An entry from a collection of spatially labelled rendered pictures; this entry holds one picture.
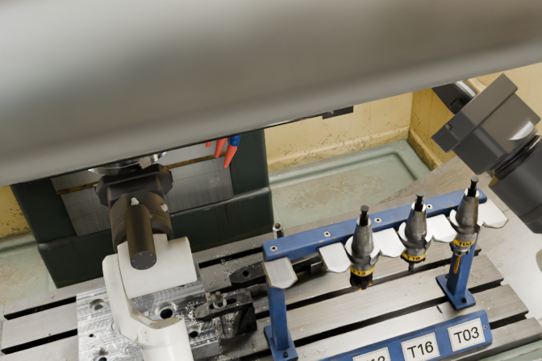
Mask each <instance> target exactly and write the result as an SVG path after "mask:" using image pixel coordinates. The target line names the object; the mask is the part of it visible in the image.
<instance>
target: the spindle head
mask: <svg viewBox="0 0 542 361"><path fill-rule="evenodd" d="M319 116H322V113H321V114H314V115H311V116H310V117H309V118H316V117H319ZM309 118H308V119H309ZM298 121H302V120H299V119H297V118H296V119H293V120H290V121H289V122H282V123H278V124H275V125H271V126H264V127H258V128H254V129H251V130H246V131H241V132H236V133H233V134H229V135H223V136H219V137H215V138H212V139H205V140H202V141H198V142H194V143H188V144H184V145H181V146H177V147H171V148H167V149H163V150H159V151H153V152H149V153H145V154H142V155H138V156H132V157H128V158H124V159H121V160H114V161H111V162H107V163H103V164H97V165H93V166H89V167H86V168H79V169H75V170H72V171H68V172H62V173H58V174H54V175H51V176H44V177H41V178H37V179H33V180H27V181H23V182H19V183H20V185H25V184H30V183H33V182H37V181H43V180H47V179H51V178H54V177H58V176H64V175H68V174H71V173H75V172H81V171H85V170H89V169H92V168H99V167H102V166H107V165H110V164H117V163H120V162H123V161H128V160H133V159H138V158H141V157H145V156H151V155H155V154H159V153H162V152H166V151H172V150H176V149H180V148H184V147H190V146H194V145H197V144H201V143H207V142H211V141H215V140H218V139H225V138H228V137H232V136H236V135H242V134H246V133H249V132H254V131H259V130H264V129H267V128H270V127H277V126H280V125H285V124H288V123H292V122H298Z"/></svg>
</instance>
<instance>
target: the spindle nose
mask: <svg viewBox="0 0 542 361"><path fill-rule="evenodd" d="M164 154H165V152H162V153H159V154H155V155H151V156H145V157H141V158H138V159H133V160H128V161H123V162H120V163H117V164H110V165H107V166H102V167H99V168H92V169H89V171H91V172H94V173H97V174H102V175H109V176H116V175H124V174H128V173H132V172H137V171H139V170H141V169H144V168H146V167H148V166H150V165H151V164H154V163H155V162H156V161H158V160H159V159H160V158H161V157H162V156H163V155H164Z"/></svg>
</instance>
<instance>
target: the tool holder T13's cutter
mask: <svg viewBox="0 0 542 361"><path fill-rule="evenodd" d="M349 282H350V285H351V286H357V287H358V290H366V287H367V286H368V285H369V286H370V287H371V285H372V283H373V272H372V273H371V274H369V275H367V276H357V275H355V274H354V273H352V272H351V271H350V278H349Z"/></svg>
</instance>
